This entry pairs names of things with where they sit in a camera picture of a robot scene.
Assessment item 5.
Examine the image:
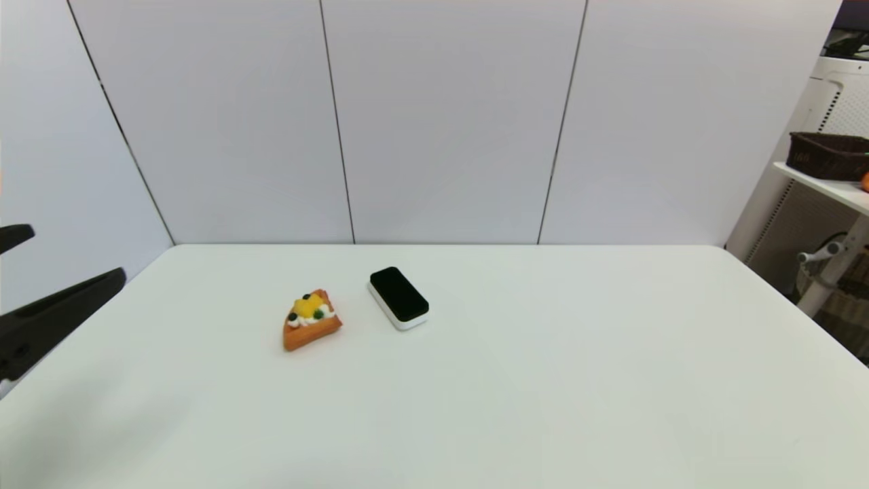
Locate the triangle waffle bread with fruit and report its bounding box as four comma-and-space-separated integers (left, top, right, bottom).
282, 289, 344, 352

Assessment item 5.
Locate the black and white eraser block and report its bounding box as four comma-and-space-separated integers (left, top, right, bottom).
367, 266, 430, 331

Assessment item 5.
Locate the white perforated cabinet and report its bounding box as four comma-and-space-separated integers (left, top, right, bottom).
725, 56, 869, 294

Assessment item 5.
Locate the dark brown wicker basket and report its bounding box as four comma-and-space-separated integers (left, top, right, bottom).
785, 132, 869, 182

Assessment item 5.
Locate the white shelf board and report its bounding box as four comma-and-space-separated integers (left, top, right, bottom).
772, 162, 869, 217

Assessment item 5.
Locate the light brown woven basket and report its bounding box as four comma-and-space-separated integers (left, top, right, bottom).
794, 261, 869, 361

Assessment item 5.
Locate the black device on cabinet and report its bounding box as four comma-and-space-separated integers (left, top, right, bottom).
820, 30, 869, 60

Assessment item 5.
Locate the grey handle bar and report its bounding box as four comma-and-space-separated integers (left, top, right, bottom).
797, 241, 847, 266

